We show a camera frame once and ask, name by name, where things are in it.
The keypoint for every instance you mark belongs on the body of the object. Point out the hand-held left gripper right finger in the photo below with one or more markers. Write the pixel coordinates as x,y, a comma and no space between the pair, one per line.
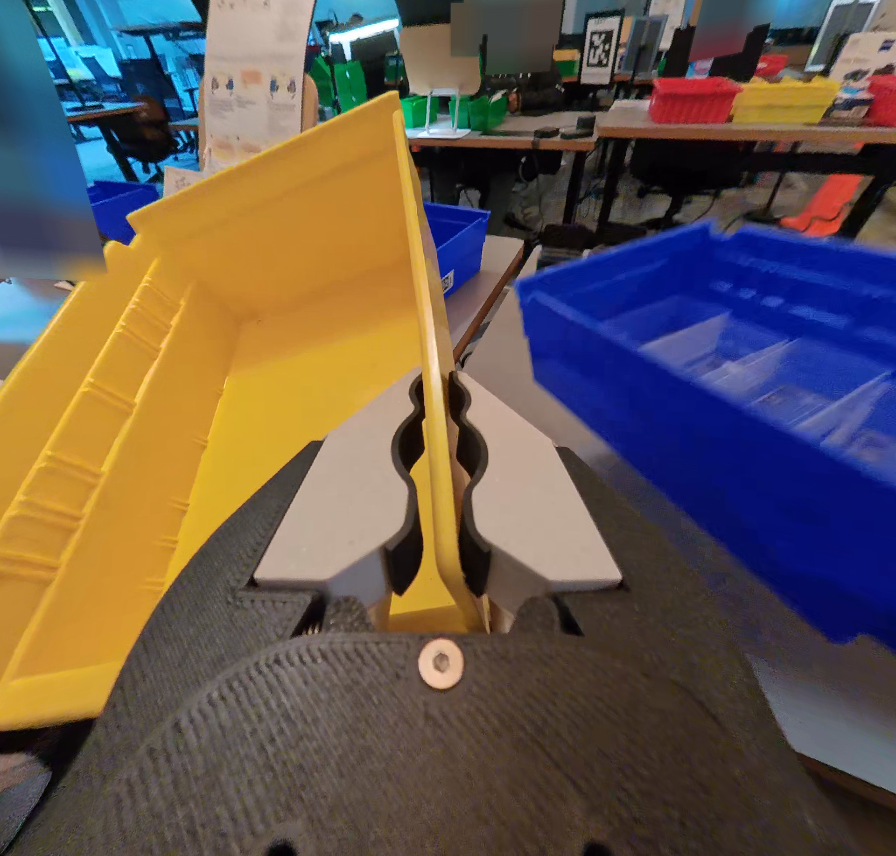
532,513

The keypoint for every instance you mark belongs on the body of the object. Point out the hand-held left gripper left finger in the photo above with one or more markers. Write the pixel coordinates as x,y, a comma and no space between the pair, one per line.
336,513

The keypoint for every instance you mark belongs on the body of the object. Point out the large blue bin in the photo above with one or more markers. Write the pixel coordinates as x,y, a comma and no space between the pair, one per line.
665,450

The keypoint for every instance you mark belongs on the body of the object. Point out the yellow bin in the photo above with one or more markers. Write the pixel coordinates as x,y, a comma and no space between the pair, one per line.
301,254

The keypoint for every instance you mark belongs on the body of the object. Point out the grey desk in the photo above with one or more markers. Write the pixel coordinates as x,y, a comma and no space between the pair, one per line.
826,716

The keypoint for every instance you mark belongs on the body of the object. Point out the adjoining grey table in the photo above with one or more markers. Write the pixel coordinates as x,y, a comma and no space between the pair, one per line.
490,268

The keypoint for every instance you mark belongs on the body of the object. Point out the small blue bin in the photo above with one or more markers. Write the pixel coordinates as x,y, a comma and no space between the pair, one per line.
119,205
455,240

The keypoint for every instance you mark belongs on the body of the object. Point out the green bin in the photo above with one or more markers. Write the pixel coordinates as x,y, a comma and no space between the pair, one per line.
418,110
483,112

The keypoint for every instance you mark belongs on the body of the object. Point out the long wooden table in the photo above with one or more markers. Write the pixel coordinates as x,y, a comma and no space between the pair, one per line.
700,131

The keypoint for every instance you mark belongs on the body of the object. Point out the dark office chair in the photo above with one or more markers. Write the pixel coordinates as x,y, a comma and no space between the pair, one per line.
150,135

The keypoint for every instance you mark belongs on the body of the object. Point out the orange plastic object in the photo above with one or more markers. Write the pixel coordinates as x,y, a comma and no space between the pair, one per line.
829,205

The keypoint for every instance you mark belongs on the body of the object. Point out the red basket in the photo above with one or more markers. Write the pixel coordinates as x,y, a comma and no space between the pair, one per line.
693,100
883,100

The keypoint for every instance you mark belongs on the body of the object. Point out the beige board on stand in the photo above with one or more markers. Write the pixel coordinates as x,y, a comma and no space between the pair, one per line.
434,65

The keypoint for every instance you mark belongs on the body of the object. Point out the long white printed poster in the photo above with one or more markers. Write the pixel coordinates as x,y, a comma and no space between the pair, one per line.
259,51

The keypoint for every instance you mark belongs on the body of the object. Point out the black white marker sign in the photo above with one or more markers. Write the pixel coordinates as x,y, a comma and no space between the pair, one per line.
602,47

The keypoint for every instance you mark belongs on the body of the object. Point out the yellow basket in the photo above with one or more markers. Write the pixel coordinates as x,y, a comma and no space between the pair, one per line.
784,103

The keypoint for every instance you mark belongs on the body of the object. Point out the white product box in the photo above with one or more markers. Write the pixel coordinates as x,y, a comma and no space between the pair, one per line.
868,51

